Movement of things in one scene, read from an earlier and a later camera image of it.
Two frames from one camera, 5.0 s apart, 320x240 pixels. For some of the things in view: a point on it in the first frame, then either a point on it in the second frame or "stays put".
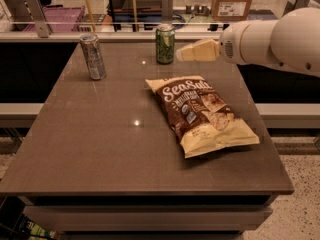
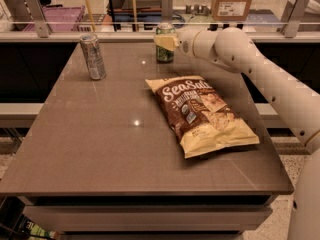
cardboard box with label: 232,2 stays put
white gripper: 229,46 -> 185,42
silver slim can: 92,49 stays put
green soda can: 165,44 stays put
